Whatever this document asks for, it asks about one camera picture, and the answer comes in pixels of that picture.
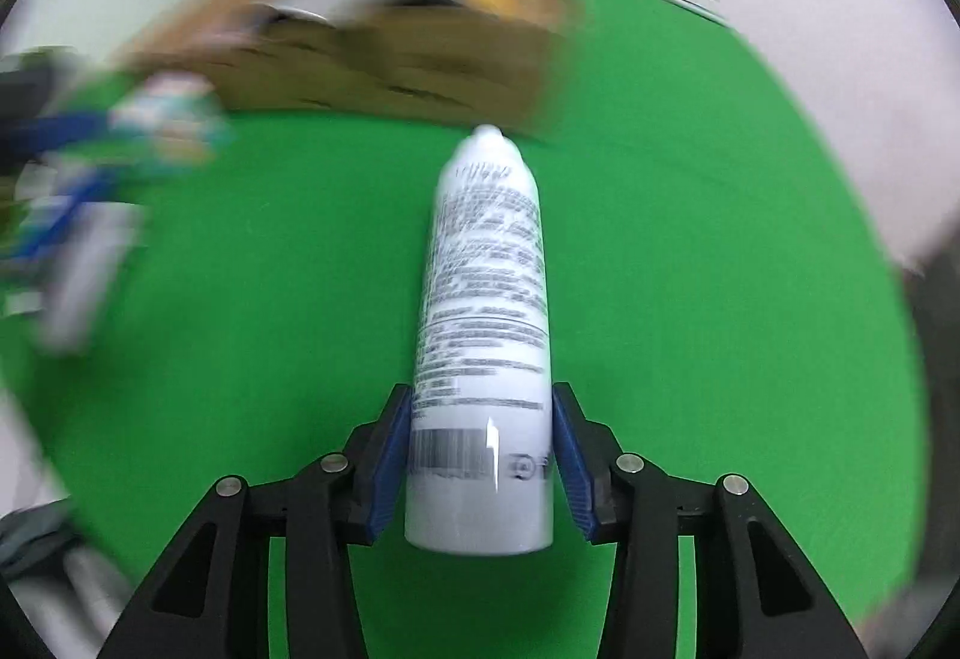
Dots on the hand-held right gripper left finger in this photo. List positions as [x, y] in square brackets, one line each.
[390, 464]

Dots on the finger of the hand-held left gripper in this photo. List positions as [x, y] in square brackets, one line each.
[71, 209]
[52, 134]

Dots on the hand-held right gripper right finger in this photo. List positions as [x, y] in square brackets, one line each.
[574, 471]

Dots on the colourful printed game box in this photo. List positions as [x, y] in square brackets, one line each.
[172, 112]

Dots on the white spray can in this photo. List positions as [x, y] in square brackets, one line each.
[480, 299]

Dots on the cardboard box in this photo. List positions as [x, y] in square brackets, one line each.
[450, 82]

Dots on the grey metal frame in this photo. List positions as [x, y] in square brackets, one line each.
[52, 576]

